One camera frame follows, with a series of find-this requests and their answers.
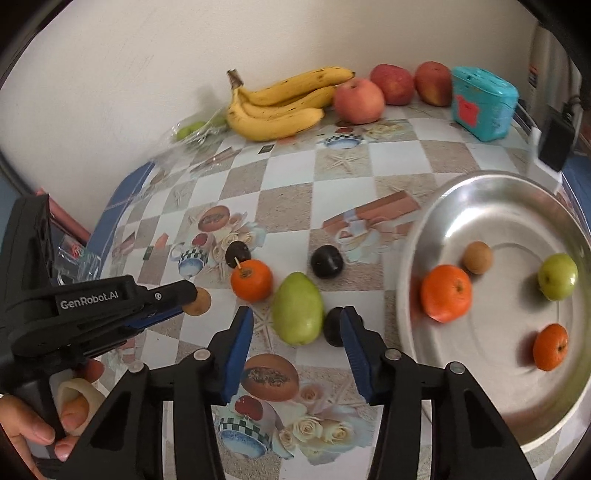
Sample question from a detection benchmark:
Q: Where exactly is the person's left hand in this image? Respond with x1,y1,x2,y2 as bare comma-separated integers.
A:
0,359,106,467

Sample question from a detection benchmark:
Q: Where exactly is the round green pear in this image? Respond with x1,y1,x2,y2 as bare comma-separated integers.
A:
537,253,579,302

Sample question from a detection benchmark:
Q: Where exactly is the clear plastic fruit tray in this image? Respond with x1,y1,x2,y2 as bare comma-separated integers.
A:
166,108,232,145

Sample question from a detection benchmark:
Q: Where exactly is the black power adapter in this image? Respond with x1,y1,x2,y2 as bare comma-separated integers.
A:
538,104,578,172

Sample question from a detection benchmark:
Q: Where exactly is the white power strip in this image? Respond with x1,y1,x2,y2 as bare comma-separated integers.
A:
526,127,564,191

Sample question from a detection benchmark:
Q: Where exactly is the bunch of yellow bananas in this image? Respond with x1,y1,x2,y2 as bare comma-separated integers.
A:
225,66,356,142

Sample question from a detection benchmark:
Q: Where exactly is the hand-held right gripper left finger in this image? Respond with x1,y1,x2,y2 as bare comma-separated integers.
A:
69,305,254,480

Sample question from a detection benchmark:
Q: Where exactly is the dark plum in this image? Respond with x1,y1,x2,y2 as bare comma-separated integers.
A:
225,240,252,267
310,246,345,279
322,306,346,348

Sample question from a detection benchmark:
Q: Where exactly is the red apple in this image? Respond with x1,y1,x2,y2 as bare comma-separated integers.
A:
369,63,415,106
413,61,453,108
333,78,386,124

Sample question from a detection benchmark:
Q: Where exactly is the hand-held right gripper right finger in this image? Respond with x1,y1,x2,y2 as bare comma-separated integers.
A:
339,305,539,480

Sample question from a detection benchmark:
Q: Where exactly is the glass mug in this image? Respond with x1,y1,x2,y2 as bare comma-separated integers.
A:
55,235,102,287

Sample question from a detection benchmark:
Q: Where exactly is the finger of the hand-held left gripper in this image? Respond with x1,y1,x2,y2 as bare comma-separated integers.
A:
124,305,186,333
134,279,198,311

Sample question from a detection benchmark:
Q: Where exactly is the large orange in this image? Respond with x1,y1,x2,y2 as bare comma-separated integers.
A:
419,264,473,324

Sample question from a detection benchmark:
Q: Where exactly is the round steel plate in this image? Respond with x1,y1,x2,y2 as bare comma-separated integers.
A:
397,171,591,450

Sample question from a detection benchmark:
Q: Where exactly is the steel thermos jug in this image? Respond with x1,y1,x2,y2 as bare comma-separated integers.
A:
526,23,583,112

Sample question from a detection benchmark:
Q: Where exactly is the printed checkered tablecloth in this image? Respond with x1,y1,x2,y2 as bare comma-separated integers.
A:
83,115,591,480

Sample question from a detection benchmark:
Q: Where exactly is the long green pear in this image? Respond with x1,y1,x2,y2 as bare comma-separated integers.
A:
271,271,324,347

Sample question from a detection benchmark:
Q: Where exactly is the teal plastic box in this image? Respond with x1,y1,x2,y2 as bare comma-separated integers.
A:
450,66,520,143

